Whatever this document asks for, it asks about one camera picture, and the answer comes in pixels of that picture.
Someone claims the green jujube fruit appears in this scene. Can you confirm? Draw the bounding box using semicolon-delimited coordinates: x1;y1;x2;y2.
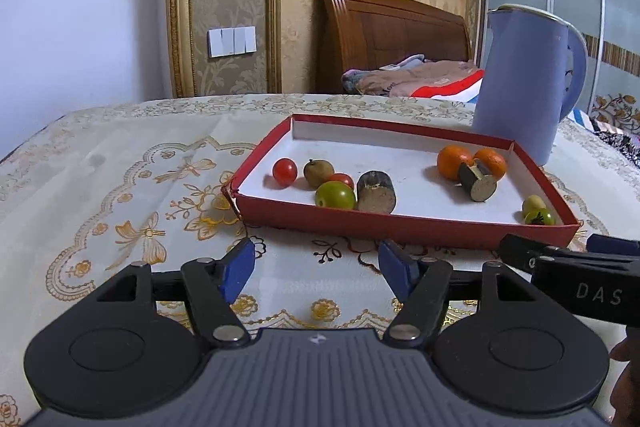
524;208;555;225

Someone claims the dark cut sugarcane piece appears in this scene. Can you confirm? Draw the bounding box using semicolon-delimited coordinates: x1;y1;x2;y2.
458;159;498;202

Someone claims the red cherry tomato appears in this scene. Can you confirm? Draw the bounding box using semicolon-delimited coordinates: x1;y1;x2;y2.
271;157;297;187
328;172;355;190

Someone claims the large orange tangerine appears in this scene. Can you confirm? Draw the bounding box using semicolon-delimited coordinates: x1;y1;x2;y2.
474;148;508;180

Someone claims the person's right hand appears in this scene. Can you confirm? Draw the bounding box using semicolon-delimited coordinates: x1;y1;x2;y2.
610;339;639;427

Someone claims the small yellow-green fruit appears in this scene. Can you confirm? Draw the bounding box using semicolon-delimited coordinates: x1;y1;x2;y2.
522;195;547;216

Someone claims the red cardboard box tray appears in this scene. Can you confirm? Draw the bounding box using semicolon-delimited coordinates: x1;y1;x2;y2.
222;114;580;251

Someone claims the green fruit in tray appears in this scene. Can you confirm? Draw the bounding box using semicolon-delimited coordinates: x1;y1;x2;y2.
314;181;356;210

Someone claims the orange tangerine in tray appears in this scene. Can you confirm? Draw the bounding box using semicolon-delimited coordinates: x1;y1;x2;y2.
436;145;474;183

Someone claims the brownish-green fruit in tray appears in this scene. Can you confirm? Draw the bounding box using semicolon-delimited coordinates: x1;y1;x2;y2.
303;159;334;190

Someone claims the bedding pile on bed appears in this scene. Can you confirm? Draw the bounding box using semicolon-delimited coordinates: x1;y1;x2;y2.
342;54;484;102

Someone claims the blue plastic pitcher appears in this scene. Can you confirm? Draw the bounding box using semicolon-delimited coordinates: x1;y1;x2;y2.
472;4;587;166

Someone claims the wooden bed headboard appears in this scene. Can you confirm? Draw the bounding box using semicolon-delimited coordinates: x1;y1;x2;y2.
314;0;472;94

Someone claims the white wall switch panel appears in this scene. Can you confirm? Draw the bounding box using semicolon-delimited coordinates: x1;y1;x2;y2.
207;26;257;58

